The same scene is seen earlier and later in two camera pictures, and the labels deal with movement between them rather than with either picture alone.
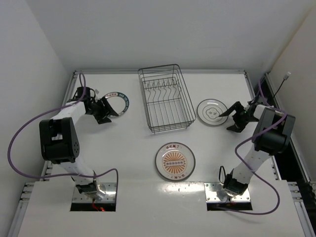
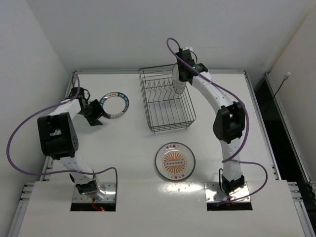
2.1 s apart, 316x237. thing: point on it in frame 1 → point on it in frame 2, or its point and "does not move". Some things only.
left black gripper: x=101 y=110 → x=96 y=112
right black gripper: x=237 y=116 → x=185 y=74
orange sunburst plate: x=175 y=161 does not move
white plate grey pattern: x=209 y=110 → x=179 y=86
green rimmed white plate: x=118 y=101 does not move
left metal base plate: x=106 y=193 does not move
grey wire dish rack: x=168 y=102 does not move
